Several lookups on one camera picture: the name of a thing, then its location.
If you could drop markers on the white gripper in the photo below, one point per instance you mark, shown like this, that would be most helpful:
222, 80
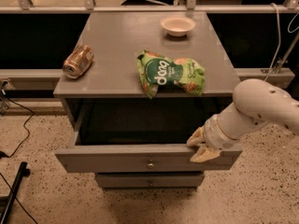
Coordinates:
215, 133

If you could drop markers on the grey top drawer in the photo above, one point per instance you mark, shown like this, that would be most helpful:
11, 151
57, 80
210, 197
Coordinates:
97, 148

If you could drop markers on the grey drawer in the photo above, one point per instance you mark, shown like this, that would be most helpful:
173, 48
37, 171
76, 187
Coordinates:
97, 148
150, 180

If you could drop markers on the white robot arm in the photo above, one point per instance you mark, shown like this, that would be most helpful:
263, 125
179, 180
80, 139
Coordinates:
255, 103

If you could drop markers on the grey bottom drawer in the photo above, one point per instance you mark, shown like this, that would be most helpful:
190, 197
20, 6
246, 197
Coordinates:
150, 180

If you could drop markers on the grey drawer cabinet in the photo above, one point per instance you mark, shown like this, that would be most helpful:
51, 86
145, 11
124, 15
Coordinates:
171, 116

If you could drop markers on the green dang chip bag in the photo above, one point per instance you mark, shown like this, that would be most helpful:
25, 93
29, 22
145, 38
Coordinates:
156, 70

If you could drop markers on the white paper bowl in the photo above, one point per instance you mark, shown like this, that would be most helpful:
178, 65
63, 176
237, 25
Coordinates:
177, 26

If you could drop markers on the brown soda can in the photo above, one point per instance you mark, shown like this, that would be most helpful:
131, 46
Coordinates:
78, 62

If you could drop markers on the black stand leg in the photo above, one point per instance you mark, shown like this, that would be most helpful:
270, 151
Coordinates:
7, 201

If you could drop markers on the metal railing frame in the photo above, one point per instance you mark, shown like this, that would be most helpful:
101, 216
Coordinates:
46, 8

